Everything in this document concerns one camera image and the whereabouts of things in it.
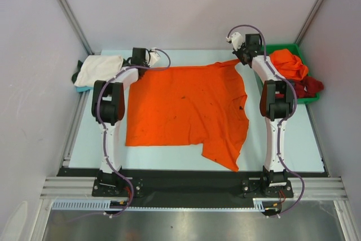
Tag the green plastic bin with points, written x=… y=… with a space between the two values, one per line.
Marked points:
x=307 y=98

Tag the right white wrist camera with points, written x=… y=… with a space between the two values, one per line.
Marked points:
x=236 y=40

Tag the dark red t shirt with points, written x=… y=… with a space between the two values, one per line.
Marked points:
x=308 y=87

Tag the aluminium corner post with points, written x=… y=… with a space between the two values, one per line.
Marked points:
x=309 y=20
x=75 y=25

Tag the folded white t shirt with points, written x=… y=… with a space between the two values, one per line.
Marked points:
x=97 y=70

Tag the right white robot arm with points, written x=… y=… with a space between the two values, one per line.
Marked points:
x=276 y=106

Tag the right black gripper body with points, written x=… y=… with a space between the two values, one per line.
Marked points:
x=243 y=57

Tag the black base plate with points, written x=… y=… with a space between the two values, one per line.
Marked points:
x=119 y=190
x=255 y=188

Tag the right aluminium corner post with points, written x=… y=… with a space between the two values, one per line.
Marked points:
x=309 y=20

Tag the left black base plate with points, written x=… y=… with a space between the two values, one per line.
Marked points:
x=119 y=190

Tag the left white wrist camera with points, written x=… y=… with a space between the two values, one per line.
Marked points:
x=152 y=57

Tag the left aluminium corner post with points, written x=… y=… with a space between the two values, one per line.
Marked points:
x=75 y=25

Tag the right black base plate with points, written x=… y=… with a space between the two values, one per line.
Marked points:
x=255 y=188

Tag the left aluminium side rail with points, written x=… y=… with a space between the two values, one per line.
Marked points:
x=73 y=130

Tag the orange t shirt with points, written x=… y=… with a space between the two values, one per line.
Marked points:
x=191 y=105
x=289 y=65

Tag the folded light blue t shirt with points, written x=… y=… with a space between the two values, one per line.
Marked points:
x=83 y=89

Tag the white slotted cable duct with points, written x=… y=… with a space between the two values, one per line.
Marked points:
x=116 y=206

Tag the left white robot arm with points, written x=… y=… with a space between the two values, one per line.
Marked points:
x=108 y=109

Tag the aluminium front rail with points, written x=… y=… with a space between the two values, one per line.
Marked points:
x=324 y=188

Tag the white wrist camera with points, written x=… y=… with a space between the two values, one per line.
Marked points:
x=152 y=57
x=236 y=40

